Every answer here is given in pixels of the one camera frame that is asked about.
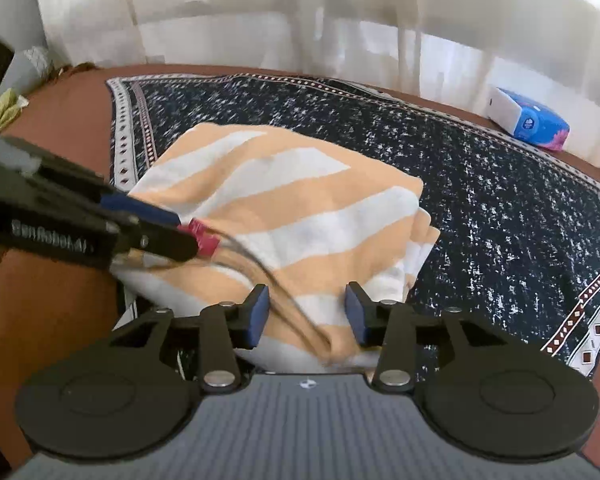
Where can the light green cloth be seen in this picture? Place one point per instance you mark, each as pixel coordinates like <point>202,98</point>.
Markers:
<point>5,110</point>

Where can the orange white striped shirt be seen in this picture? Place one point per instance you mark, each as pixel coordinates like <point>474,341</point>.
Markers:
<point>280,185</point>

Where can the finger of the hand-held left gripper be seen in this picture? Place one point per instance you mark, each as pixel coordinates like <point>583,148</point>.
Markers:
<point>160,242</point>
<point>140,210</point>

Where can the blue tissue pack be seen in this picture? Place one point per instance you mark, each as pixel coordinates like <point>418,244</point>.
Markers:
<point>530,120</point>

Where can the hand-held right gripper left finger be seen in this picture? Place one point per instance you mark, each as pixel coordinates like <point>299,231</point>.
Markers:
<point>257,317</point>

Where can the grey bolster pillow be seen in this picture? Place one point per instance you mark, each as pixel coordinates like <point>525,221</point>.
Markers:
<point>22,67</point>

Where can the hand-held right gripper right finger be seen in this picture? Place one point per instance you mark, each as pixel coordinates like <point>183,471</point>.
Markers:
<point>355,317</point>

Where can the white sheer curtain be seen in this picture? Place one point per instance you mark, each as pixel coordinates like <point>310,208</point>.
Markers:
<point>230,10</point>

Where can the dark blue patterned mat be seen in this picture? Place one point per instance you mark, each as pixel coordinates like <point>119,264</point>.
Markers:
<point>480,210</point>

